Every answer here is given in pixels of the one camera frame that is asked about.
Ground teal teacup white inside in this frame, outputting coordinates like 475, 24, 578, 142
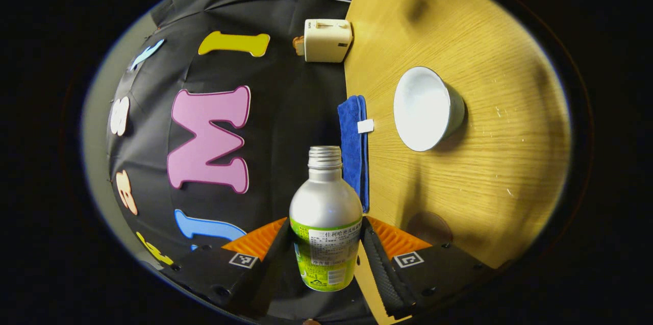
393, 66, 466, 153

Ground blue folded towel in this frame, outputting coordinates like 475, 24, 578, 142
337, 94, 374, 213

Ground cream white toaster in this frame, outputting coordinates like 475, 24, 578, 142
304, 19, 354, 63

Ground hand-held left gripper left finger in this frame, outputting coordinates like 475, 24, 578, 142
153, 217, 291, 323

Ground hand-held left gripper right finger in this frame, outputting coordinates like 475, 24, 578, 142
360, 215, 503, 320

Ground silver green-label water bottle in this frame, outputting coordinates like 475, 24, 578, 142
289, 145, 364, 292

